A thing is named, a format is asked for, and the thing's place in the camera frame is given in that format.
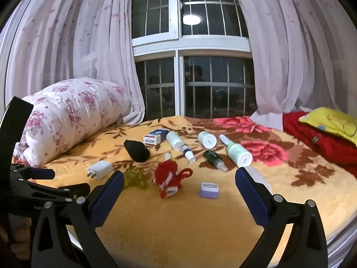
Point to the rolled floral quilt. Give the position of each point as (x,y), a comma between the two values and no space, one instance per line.
(69,111)

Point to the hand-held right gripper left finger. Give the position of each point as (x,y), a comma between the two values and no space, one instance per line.
(107,201)

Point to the small purple box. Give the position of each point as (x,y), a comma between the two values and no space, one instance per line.
(209,192)

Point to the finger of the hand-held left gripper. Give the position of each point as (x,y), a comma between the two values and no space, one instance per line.
(64,192)
(41,173)

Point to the small white tube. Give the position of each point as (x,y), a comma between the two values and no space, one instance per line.
(168,157)

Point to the yellow printed pillow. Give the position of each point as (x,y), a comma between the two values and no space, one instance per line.
(329,120)

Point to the sheer floral curtain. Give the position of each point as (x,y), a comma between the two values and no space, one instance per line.
(69,33)
(292,47)

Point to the red knitted toy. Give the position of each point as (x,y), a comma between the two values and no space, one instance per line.
(166,173)

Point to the white framed barred window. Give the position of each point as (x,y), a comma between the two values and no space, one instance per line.
(178,44)

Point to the pale green white bottle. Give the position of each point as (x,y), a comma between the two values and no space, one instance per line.
(237,152)

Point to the dark green small bottle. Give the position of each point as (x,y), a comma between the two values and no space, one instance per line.
(212,157)

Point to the blue white medicine box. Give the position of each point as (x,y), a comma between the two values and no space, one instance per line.
(153,139)

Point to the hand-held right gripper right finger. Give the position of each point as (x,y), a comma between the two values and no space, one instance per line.
(251,198)

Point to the yellow floral plush blanket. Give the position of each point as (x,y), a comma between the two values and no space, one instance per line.
(181,229)

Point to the white spray bottle blue cap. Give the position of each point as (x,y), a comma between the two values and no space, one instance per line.
(174,141)

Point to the black cloth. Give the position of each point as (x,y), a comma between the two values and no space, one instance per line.
(136,150)

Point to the white plastic container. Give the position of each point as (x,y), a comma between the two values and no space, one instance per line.
(259,178)

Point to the red blanket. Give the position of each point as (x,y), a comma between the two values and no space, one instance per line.
(320,145)

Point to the white round jar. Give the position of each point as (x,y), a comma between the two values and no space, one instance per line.
(207,140)

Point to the white plug charger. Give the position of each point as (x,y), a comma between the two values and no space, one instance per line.
(100,169)

